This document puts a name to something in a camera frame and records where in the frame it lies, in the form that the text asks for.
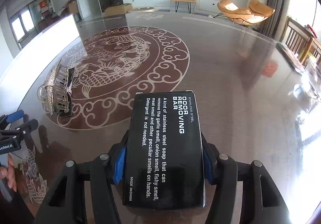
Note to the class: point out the orange lounge chair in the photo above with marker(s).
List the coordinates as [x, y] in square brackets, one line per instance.
[260, 11]

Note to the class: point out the person's left hand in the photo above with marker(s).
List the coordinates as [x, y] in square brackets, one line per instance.
[11, 178]

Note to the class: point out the white cardboard box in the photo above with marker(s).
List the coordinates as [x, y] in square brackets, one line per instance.
[50, 38]

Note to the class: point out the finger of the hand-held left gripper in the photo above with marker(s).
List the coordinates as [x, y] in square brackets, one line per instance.
[15, 116]
[30, 126]

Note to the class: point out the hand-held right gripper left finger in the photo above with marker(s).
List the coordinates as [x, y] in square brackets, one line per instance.
[119, 163]

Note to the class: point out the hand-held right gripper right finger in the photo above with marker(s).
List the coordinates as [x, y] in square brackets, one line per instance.
[207, 166]

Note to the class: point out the beige round floor cushion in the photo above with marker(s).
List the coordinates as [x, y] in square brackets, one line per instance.
[143, 9]

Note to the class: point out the white television cabinet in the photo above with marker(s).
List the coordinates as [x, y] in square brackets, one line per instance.
[150, 1]

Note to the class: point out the red cloth bundle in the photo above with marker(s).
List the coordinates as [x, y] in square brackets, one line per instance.
[313, 31]

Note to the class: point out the brown cardboard box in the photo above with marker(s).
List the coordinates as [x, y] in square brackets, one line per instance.
[117, 9]

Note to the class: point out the clear glass cup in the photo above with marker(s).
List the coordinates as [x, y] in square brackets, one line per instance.
[309, 88]

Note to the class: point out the rhinestone bow hair clip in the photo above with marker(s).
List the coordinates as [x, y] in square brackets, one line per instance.
[55, 88]

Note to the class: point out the black rectangular box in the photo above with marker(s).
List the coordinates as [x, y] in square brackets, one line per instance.
[163, 151]

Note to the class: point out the orange bench stool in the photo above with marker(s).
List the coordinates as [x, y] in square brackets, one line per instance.
[183, 0]

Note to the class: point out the red door poster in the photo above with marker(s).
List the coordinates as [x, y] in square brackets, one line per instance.
[44, 6]

